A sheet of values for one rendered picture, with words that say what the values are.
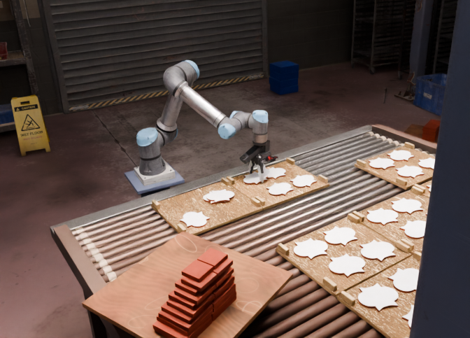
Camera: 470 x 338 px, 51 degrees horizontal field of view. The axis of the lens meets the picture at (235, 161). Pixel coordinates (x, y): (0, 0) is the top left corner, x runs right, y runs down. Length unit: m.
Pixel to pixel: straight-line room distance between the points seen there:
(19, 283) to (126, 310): 2.15
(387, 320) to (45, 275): 2.58
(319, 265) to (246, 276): 0.35
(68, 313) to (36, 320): 0.19
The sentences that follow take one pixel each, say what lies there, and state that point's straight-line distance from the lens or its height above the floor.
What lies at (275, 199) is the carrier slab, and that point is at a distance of 2.39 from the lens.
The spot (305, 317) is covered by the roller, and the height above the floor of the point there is 0.91.
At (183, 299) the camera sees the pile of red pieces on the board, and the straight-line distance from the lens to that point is 1.49.
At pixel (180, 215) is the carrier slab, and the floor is 0.94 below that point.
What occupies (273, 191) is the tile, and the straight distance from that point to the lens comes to 2.44.
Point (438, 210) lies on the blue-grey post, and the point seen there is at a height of 1.97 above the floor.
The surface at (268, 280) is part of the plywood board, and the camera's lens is 1.72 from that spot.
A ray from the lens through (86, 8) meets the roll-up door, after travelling 6.80.
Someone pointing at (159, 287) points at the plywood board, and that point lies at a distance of 1.73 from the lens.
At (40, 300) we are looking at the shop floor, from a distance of 3.55.
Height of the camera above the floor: 2.11
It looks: 25 degrees down
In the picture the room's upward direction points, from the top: 2 degrees counter-clockwise
